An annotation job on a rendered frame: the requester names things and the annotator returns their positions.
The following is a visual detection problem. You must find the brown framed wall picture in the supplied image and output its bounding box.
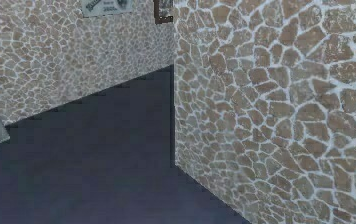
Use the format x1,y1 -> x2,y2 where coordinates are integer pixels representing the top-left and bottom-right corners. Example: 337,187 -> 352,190
153,0 -> 175,25

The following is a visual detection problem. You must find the white framed wall picture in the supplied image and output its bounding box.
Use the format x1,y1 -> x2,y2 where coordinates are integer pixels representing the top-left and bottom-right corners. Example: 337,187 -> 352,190
81,0 -> 134,18

